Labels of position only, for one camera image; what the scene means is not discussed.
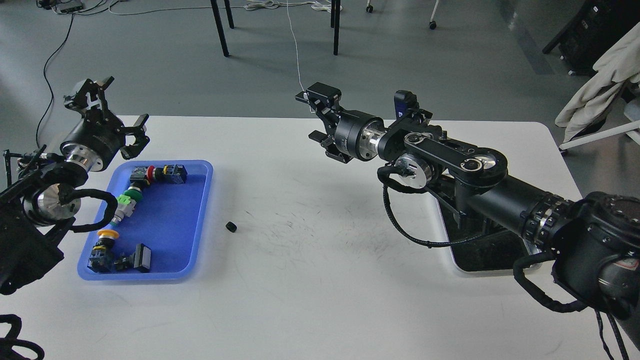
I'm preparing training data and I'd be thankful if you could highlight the small black gear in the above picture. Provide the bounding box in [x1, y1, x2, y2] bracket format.
[225, 221, 238, 233]

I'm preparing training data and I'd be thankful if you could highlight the black table leg right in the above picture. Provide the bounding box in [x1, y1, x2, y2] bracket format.
[330, 0, 342, 56]

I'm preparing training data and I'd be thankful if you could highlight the black cabinet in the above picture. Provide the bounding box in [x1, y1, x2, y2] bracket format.
[542, 0, 640, 76]

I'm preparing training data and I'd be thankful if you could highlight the black square push button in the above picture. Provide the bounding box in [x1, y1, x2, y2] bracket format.
[114, 243, 152, 273]

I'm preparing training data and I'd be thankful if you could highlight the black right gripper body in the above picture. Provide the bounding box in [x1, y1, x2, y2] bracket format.
[332, 110, 386, 162]

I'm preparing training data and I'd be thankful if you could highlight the red push button switch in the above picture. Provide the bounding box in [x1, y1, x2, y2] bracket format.
[129, 164, 188, 189]

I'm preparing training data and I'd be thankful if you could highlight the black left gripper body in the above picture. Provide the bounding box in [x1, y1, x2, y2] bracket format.
[60, 118, 125, 173]

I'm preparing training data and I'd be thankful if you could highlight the yellow push button switch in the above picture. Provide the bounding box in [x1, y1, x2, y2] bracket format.
[87, 228, 120, 273]

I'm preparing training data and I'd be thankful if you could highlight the black cable on floor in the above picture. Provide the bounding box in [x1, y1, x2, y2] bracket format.
[35, 0, 123, 151]

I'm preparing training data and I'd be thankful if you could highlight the shiny metal tray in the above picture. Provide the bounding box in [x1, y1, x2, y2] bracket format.
[438, 186, 546, 276]

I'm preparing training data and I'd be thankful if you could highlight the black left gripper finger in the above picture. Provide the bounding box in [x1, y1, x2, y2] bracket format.
[119, 113, 150, 160]
[63, 76, 115, 126]

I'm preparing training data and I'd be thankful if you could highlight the white cable on floor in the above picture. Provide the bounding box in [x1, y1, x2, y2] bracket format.
[244, 0, 343, 119]

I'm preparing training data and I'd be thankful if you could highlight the power strip on floor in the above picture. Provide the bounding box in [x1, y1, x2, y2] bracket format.
[52, 0, 85, 15]

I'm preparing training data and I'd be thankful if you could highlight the black table leg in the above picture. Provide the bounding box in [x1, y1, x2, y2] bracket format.
[210, 0, 235, 58]
[330, 0, 342, 56]

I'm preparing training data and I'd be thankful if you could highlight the blue plastic tray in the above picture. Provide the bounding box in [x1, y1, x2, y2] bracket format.
[77, 159, 214, 281]

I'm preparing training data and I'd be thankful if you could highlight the green push button switch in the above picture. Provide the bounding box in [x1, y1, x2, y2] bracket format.
[109, 186, 143, 226]

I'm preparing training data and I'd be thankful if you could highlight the black table leg left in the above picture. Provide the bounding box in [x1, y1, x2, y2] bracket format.
[210, 0, 235, 58]

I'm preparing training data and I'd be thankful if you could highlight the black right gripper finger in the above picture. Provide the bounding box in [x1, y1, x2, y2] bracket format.
[295, 82, 343, 121]
[308, 130, 352, 164]

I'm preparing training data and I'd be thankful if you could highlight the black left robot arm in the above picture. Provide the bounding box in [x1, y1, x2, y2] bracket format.
[0, 76, 150, 296]

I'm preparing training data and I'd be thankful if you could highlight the beige cloth on chair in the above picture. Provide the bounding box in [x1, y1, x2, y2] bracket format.
[554, 23, 640, 142]

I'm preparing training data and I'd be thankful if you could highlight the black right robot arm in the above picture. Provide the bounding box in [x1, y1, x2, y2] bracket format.
[295, 82, 639, 360]

